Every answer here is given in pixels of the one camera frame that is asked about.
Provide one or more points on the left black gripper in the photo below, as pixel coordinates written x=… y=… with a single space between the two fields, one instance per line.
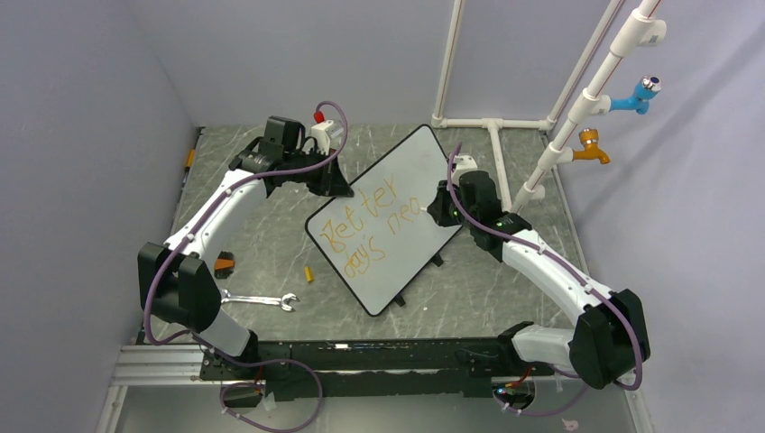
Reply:
x=332 y=182

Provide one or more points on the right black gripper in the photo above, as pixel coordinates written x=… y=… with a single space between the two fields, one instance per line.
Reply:
x=438 y=207

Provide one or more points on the white whiteboard black frame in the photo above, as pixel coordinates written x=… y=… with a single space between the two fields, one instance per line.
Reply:
x=379 y=240

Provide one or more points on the yellow marker cap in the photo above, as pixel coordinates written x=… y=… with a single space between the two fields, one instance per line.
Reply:
x=309 y=276

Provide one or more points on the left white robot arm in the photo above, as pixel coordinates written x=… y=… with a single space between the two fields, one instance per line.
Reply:
x=176 y=277

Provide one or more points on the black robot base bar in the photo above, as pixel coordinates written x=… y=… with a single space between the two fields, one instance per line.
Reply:
x=469 y=366

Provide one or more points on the orange brass faucet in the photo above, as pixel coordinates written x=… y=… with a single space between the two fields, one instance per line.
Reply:
x=589 y=138

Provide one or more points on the black orange hex key set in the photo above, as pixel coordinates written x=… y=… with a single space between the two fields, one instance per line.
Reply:
x=224 y=265

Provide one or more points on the orange-tipped tool at edge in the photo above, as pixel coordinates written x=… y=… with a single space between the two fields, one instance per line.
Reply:
x=191 y=155

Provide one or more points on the silver open-end wrench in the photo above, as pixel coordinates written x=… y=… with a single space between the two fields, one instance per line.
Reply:
x=283 y=302

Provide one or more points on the blue faucet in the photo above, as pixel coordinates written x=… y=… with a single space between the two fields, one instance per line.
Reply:
x=639 y=101

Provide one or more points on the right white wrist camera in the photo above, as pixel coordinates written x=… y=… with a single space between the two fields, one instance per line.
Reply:
x=460 y=166

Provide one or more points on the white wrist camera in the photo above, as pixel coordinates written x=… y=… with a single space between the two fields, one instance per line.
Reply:
x=328 y=133
x=460 y=166

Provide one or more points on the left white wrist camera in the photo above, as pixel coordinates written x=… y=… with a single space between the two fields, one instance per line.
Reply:
x=328 y=133

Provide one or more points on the white pvc pipe frame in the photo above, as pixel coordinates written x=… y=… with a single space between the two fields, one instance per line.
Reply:
x=640 y=29

